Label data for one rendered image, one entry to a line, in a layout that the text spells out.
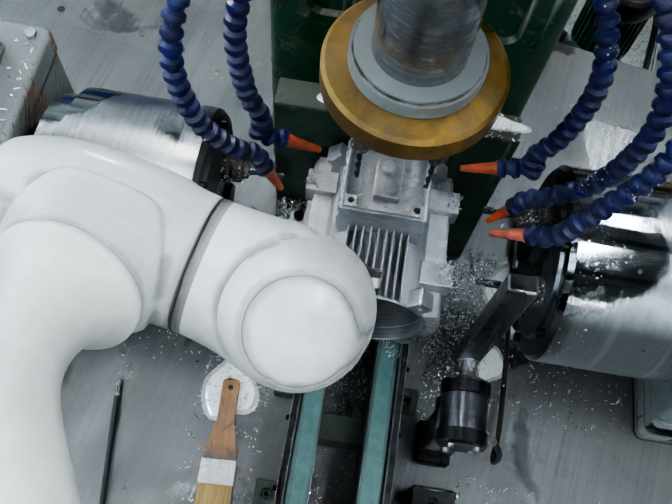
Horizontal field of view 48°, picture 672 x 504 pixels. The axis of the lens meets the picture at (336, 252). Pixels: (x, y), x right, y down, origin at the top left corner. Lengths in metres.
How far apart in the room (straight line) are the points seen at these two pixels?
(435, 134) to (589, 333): 0.33
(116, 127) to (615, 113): 0.91
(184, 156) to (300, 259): 0.43
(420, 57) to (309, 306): 0.28
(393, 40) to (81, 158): 0.28
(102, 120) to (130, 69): 0.51
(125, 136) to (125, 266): 0.42
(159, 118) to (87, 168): 0.39
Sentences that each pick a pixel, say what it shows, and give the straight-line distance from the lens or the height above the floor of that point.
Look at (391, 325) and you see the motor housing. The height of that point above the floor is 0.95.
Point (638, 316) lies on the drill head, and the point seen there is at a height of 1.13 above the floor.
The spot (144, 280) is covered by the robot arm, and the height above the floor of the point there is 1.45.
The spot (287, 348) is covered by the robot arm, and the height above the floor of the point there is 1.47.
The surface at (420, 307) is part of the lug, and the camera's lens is 0.88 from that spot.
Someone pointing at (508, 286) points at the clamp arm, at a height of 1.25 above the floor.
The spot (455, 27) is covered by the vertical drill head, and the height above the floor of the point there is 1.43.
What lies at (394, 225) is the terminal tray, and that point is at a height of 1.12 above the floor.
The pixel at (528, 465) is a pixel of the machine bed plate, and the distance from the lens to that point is 1.16.
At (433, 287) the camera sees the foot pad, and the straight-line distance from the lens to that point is 0.91.
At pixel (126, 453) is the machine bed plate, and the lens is 1.13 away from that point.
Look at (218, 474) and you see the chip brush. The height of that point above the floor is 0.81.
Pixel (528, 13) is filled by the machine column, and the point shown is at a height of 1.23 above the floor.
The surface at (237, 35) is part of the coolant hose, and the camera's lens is 0.73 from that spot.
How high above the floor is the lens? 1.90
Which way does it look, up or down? 66 degrees down
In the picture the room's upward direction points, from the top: 9 degrees clockwise
